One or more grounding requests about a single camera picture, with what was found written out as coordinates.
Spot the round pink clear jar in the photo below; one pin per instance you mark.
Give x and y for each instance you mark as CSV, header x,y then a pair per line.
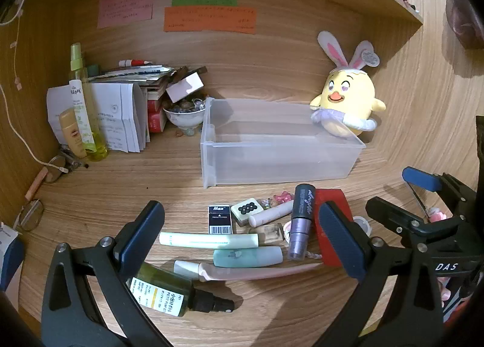
x,y
288,231

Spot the beige sunscreen tube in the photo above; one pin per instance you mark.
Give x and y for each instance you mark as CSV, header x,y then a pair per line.
x,y
72,135

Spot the yellow chick plush toy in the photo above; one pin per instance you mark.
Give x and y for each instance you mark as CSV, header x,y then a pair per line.
x,y
349,97

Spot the red carton box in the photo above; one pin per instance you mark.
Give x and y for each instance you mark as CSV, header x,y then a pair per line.
x,y
154,105
155,122

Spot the red gift box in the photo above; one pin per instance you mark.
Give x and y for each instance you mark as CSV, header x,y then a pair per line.
x,y
326,248

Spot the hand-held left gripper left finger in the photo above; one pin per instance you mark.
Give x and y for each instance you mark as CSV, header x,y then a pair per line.
x,y
145,226

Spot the small pink ornament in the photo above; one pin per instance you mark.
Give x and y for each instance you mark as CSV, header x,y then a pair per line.
x,y
438,214

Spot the yellow-green spray bottle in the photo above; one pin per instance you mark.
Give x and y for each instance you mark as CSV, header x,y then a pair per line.
x,y
94,135

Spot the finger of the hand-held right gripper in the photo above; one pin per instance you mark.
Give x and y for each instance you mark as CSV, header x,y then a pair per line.
x,y
421,179
393,214

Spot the white footed bowl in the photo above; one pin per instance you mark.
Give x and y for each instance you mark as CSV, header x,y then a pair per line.
x,y
185,118

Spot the orange paper note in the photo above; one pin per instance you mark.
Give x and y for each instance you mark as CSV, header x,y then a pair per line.
x,y
210,20

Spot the purple lip gloss tube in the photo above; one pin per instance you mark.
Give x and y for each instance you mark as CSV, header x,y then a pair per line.
x,y
300,222

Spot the white pink lip balm tube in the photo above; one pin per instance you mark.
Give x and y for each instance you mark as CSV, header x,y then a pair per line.
x,y
270,214

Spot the red white glue tube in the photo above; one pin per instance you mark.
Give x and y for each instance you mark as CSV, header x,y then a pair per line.
x,y
132,63

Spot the green paper note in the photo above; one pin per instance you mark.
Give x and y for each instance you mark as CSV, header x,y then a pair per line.
x,y
204,1

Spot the dark green spray bottle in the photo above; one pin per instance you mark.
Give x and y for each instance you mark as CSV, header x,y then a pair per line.
x,y
170,294

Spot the clear plastic storage bin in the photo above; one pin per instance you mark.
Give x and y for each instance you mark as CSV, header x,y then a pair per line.
x,y
272,158

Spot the white mahjong tile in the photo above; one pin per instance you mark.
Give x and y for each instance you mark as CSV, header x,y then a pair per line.
x,y
245,211

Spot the pile of polished stones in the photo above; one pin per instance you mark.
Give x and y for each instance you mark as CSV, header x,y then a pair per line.
x,y
185,105

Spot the light green cosmetic tube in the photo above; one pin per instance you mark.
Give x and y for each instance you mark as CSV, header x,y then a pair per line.
x,y
208,240

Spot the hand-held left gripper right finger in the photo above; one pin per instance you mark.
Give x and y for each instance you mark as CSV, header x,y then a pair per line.
x,y
336,241

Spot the stack of white paper leaflets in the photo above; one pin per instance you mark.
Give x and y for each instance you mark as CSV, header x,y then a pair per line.
x,y
113,116

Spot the white round cap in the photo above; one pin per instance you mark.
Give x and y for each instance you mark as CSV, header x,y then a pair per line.
x,y
363,225

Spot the pink white small box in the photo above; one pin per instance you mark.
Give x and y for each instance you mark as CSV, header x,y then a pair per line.
x,y
185,88

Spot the small clear square case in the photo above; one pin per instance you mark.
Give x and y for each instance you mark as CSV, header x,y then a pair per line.
x,y
271,234

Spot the black blue staple box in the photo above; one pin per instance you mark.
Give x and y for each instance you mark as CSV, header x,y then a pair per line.
x,y
219,220

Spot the pink paper note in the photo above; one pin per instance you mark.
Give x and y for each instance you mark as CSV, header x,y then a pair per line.
x,y
124,7

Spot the small teal bottle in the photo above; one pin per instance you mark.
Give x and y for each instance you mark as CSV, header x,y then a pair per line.
x,y
245,257

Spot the pile of books and papers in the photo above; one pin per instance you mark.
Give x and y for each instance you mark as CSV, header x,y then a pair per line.
x,y
143,75

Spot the person's right hand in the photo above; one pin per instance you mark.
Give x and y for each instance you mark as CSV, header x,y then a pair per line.
x,y
447,292

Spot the tan wooden stick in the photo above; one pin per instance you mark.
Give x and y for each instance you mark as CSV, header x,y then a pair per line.
x,y
36,184

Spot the small colourful bead charm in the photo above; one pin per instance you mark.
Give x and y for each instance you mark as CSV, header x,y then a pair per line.
x,y
267,202

